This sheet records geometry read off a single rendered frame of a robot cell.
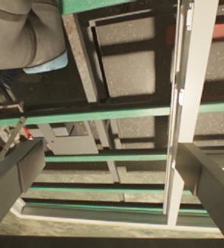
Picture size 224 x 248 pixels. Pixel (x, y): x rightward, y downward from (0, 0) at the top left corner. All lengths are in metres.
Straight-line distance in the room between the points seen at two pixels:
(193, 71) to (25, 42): 0.36
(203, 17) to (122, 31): 0.41
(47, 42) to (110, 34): 0.46
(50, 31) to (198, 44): 0.30
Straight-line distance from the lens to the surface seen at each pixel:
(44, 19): 0.37
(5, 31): 0.28
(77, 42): 0.57
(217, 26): 0.78
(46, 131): 0.78
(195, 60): 0.46
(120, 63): 0.82
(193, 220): 1.25
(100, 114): 0.62
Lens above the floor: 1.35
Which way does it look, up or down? 49 degrees down
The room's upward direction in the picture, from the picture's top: 169 degrees counter-clockwise
